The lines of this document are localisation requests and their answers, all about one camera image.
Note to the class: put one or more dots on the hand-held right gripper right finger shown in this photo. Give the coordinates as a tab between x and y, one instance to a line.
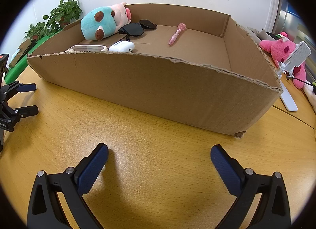
226	169

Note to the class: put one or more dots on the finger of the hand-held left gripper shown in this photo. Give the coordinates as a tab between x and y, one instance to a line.
27	87
28	111

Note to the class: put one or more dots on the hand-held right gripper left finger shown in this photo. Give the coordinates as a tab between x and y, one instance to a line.
91	169

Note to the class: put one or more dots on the clear beige phone case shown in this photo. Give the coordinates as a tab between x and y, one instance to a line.
86	48

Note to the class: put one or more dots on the teal and pink plush toy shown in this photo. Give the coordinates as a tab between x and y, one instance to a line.
98	23

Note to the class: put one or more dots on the brown cardboard box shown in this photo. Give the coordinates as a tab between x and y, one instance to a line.
148	90

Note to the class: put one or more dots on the white earbuds case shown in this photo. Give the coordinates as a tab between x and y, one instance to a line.
121	46

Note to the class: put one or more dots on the black sunglasses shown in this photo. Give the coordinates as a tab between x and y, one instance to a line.
132	30

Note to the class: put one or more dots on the pink pen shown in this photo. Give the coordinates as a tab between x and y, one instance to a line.
175	36

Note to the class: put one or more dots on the green board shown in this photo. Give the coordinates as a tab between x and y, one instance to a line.
17	68

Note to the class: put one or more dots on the brown cardboard piece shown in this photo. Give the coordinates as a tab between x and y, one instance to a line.
23	46

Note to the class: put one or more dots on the small potted green plant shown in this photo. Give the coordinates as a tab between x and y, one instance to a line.
35	31

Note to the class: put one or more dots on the large potted green plant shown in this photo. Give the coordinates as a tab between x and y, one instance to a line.
64	11

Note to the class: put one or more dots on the white fluffy toy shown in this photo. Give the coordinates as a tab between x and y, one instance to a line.
311	95

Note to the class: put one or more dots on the white phone stand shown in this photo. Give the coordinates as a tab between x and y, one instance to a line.
300	53

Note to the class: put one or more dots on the grey cloth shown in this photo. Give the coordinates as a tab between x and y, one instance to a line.
259	35

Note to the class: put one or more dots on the metal door frame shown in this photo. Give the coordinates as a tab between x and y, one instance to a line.
284	16

